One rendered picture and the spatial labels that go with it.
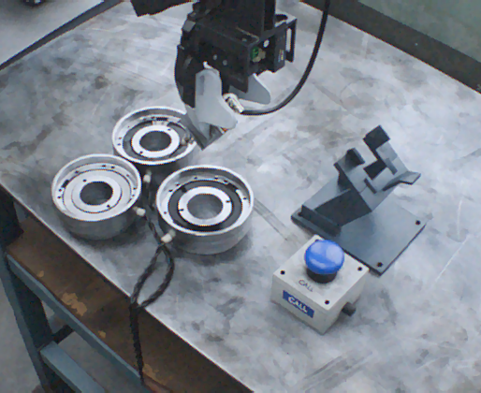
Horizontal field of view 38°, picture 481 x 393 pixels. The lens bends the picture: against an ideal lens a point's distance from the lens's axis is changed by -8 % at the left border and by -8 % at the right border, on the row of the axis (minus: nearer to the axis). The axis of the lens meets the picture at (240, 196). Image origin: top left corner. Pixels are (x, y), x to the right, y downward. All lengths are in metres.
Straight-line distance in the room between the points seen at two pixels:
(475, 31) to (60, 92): 1.67
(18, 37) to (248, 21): 0.84
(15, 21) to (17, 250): 0.51
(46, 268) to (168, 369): 0.26
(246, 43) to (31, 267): 0.63
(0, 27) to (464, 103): 0.90
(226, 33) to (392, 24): 2.00
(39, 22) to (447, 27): 1.48
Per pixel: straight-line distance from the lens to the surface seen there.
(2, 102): 1.06
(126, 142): 0.91
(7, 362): 1.73
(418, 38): 2.59
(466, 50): 2.51
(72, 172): 0.88
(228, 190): 0.84
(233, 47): 0.65
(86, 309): 1.09
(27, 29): 1.45
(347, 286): 0.75
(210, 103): 0.72
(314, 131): 0.97
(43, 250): 1.18
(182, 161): 0.87
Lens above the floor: 1.43
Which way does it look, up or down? 46 degrees down
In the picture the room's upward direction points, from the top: 3 degrees clockwise
